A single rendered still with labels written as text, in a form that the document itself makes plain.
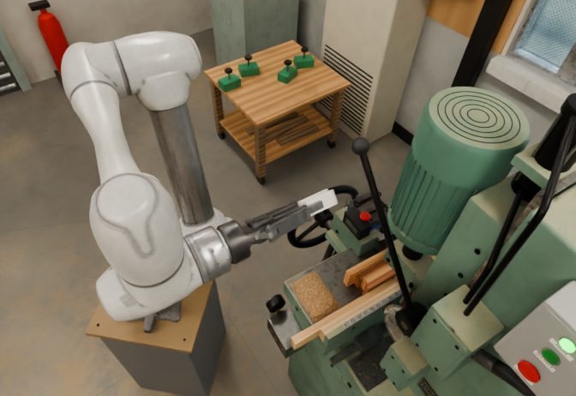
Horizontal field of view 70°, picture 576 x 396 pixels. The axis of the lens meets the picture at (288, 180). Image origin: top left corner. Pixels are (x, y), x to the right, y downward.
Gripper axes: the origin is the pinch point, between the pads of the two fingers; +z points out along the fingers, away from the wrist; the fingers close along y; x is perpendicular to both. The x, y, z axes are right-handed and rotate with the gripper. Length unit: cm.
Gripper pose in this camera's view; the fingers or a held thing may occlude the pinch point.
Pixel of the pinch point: (317, 202)
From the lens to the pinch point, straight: 81.6
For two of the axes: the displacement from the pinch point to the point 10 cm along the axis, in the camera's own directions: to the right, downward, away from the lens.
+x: -3.2, -9.3, -1.8
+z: 8.6, -3.7, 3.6
